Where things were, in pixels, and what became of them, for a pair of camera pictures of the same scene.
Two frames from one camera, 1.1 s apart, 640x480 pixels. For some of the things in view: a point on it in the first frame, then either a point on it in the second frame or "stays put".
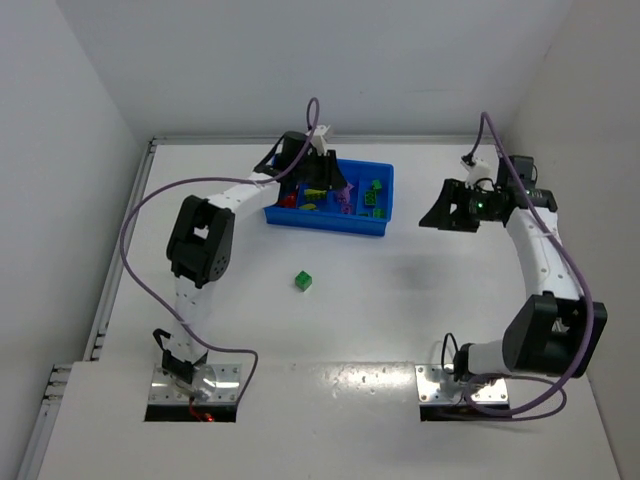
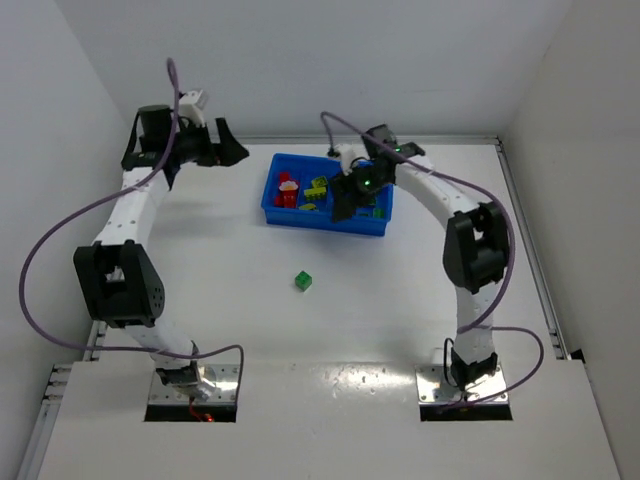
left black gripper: (323, 163) -> (208, 144)
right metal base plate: (436, 384) stays put
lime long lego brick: (313, 194) stays put
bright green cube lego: (303, 280) stays put
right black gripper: (460, 204) -> (347, 188)
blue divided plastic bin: (361, 207) stays put
